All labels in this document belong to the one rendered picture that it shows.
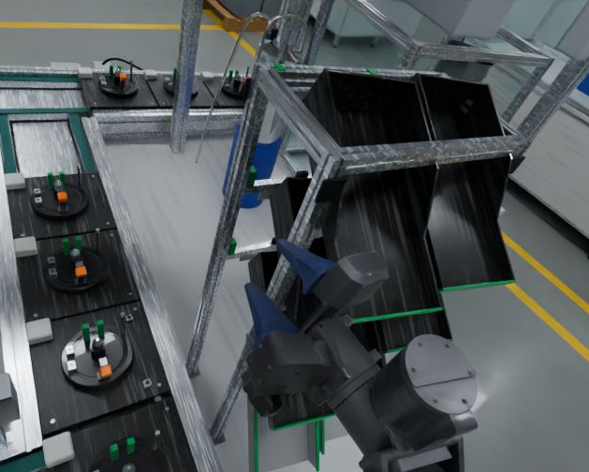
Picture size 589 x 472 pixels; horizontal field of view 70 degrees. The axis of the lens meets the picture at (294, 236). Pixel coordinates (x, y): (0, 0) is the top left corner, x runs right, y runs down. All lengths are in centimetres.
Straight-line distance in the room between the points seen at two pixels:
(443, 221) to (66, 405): 78
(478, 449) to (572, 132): 268
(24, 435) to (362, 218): 75
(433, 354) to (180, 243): 112
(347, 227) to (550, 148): 378
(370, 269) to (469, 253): 30
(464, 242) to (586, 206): 363
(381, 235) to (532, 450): 227
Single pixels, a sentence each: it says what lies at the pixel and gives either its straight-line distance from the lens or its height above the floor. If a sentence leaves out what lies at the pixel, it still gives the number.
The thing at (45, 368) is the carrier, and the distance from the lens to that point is 103.
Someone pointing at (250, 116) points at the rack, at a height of 160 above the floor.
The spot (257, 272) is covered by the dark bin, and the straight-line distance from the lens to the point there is 72.
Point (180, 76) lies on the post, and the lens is 154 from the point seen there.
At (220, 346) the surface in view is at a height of 86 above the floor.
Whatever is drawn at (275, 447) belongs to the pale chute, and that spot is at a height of 102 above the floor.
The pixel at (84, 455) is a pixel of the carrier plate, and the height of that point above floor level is 97.
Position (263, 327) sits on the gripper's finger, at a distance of 44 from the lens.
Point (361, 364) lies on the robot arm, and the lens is 38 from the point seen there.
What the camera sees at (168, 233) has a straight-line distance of 139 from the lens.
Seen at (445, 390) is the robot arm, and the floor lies 164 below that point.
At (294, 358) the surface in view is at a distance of 34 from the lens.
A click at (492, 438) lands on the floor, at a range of 259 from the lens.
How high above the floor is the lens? 188
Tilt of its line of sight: 43 degrees down
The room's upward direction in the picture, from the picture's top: 23 degrees clockwise
